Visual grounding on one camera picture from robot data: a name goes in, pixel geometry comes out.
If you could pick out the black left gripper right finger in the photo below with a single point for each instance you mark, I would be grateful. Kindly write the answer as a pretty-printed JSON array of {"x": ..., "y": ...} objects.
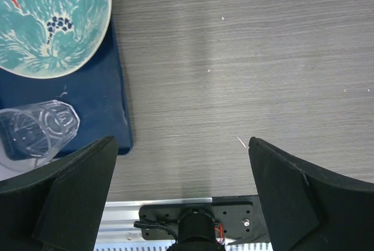
[{"x": 307, "y": 207}]

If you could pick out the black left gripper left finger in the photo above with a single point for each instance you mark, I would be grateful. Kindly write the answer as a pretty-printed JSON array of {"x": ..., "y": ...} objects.
[{"x": 59, "y": 206}]

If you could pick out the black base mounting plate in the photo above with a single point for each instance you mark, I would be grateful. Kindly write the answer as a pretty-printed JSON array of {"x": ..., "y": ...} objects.
[{"x": 239, "y": 219}]

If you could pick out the clear plastic cup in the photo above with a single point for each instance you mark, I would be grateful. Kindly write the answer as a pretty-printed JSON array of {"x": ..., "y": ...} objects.
[{"x": 31, "y": 135}]

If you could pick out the floral red teal plate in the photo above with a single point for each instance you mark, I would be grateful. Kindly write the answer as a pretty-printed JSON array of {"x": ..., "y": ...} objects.
[{"x": 45, "y": 39}]

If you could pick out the white slotted cable duct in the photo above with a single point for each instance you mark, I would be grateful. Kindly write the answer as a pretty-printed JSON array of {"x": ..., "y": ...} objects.
[{"x": 160, "y": 245}]

